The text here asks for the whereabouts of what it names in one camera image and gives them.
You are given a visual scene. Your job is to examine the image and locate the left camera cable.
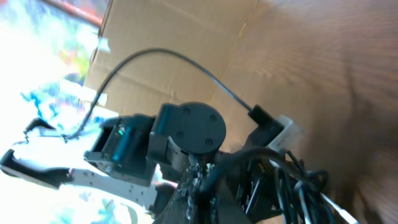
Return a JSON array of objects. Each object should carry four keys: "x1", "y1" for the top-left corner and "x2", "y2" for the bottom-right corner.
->
[{"x1": 60, "y1": 47, "x2": 254, "y2": 142}]

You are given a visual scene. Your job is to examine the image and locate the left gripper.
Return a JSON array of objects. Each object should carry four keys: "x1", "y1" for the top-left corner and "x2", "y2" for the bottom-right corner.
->
[{"x1": 214, "y1": 105, "x2": 286, "y2": 223}]

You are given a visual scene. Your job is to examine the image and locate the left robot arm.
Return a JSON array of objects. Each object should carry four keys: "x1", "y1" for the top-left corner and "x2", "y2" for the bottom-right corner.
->
[{"x1": 1, "y1": 102, "x2": 285, "y2": 223}]

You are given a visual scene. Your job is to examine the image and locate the cardboard box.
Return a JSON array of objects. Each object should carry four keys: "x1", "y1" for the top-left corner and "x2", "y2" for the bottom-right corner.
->
[{"x1": 85, "y1": 0, "x2": 256, "y2": 115}]

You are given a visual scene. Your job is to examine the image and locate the black cable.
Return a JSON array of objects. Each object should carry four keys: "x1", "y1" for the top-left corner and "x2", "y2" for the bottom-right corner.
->
[{"x1": 198, "y1": 146, "x2": 340, "y2": 224}]

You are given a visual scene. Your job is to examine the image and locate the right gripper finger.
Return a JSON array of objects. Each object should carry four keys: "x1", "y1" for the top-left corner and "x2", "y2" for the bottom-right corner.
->
[{"x1": 154, "y1": 156, "x2": 251, "y2": 224}]

